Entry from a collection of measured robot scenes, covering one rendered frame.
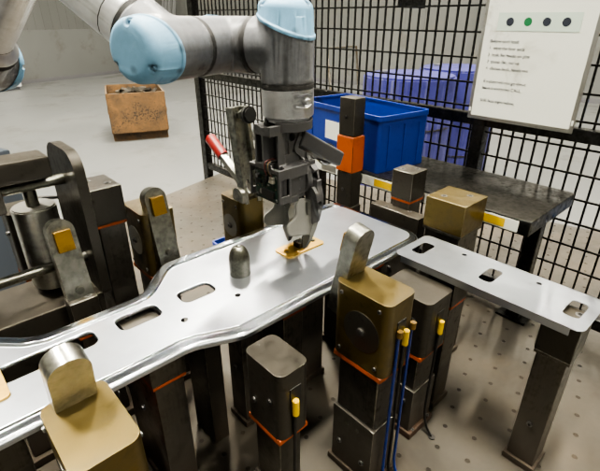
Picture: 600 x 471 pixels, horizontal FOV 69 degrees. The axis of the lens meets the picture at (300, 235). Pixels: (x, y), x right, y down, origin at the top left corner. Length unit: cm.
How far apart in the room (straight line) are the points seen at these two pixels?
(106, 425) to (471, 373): 75
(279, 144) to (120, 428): 41
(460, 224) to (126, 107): 518
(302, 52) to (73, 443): 50
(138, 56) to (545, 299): 61
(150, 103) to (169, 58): 520
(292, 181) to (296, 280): 15
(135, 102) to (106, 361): 526
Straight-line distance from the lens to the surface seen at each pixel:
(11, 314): 78
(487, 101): 111
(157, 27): 57
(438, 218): 85
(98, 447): 42
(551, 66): 106
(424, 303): 68
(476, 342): 109
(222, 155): 87
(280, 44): 62
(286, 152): 66
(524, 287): 73
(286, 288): 65
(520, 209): 93
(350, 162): 101
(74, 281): 71
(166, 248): 77
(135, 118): 578
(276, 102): 63
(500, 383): 101
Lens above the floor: 135
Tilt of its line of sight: 26 degrees down
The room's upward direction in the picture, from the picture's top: straight up
